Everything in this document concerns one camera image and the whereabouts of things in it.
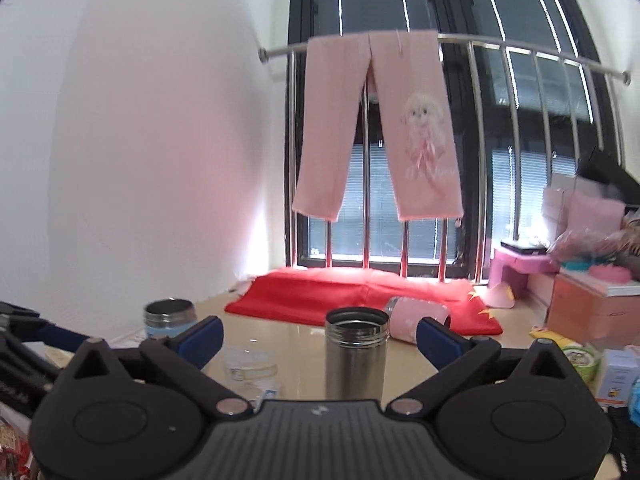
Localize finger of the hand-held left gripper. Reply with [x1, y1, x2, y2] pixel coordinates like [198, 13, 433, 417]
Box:
[0, 301, 93, 350]

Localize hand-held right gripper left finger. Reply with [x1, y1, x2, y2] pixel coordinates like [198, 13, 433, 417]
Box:
[47, 316, 254, 418]

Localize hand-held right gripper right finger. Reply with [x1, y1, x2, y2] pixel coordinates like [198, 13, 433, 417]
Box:
[387, 316, 597, 418]

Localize pink cup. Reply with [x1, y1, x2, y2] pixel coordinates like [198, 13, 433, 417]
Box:
[382, 296, 452, 343]

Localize blue steel cup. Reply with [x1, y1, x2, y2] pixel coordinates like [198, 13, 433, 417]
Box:
[143, 299, 198, 345]

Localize stainless steel cup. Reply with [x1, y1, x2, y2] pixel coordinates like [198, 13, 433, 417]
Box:
[325, 306, 391, 402]

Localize red snack packet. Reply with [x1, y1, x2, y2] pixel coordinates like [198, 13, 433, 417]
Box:
[0, 402, 41, 480]

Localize pink cap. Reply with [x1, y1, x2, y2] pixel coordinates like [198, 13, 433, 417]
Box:
[484, 282, 516, 309]

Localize red cloth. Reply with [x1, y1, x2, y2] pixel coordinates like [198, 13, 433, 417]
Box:
[224, 266, 503, 337]

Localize pink plastic stool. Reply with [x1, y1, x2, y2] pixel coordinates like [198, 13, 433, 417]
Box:
[487, 246, 560, 302]

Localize black flat box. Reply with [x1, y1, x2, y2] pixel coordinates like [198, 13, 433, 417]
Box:
[500, 240, 548, 254]

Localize green round can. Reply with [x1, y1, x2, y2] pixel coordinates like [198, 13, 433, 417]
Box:
[560, 341, 601, 386]

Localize brown cardboard box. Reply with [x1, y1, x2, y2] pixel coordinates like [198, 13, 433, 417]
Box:
[544, 269, 640, 346]

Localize plastic wrapped bouquet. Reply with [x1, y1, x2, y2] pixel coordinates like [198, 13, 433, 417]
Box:
[546, 217, 640, 281]

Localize pink teal bowl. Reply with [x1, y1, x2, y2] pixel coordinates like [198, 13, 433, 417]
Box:
[561, 259, 631, 283]

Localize white orange carton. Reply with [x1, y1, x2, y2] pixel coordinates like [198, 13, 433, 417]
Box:
[595, 349, 640, 408]

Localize pink paper bag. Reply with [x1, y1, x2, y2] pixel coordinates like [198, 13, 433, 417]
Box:
[567, 191, 626, 243]

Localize pink pants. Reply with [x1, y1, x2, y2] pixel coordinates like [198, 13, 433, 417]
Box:
[291, 30, 463, 222]

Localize black cloth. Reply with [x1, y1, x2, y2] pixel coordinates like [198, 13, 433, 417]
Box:
[606, 406, 640, 480]

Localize metal window railing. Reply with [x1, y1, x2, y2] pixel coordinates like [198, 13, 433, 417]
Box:
[257, 31, 632, 286]

